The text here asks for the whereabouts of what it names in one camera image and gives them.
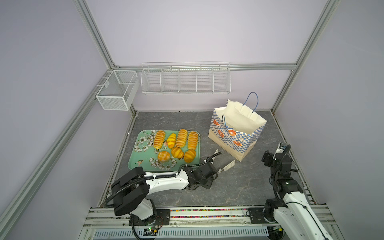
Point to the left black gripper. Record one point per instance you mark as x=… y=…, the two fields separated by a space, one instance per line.
x=208 y=184

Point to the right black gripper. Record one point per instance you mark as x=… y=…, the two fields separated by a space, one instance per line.
x=268 y=158

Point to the metal tongs with white tips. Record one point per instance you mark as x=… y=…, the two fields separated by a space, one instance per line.
x=223 y=161

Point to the round striped fake bun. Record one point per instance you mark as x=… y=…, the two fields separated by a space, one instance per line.
x=189 y=156

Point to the striped round fake bread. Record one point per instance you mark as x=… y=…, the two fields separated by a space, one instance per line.
x=177 y=153

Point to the yellow fake bread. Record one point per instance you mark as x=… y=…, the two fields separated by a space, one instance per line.
x=159 y=139
x=181 y=138

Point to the yellow fake bread loaf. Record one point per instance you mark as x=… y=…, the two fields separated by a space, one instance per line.
x=193 y=139

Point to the small striped yellow bread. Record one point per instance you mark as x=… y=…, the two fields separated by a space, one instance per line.
x=171 y=140

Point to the checkered paper bag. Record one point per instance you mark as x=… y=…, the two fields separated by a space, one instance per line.
x=237 y=127

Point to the round yellow fake bun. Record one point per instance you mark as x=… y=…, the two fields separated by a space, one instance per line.
x=164 y=156

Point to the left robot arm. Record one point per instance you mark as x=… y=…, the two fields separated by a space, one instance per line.
x=129 y=193

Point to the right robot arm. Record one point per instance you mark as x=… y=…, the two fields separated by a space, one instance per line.
x=289 y=209

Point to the green floral tray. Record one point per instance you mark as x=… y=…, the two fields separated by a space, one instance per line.
x=146 y=156

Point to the white mesh box basket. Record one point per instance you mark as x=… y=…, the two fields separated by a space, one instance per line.
x=118 y=91

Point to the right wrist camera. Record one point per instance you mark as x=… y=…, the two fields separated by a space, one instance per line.
x=280 y=151

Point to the white wire shelf basket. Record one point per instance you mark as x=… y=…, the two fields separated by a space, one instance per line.
x=186 y=78

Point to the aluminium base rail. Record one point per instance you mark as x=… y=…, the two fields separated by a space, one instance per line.
x=177 y=222

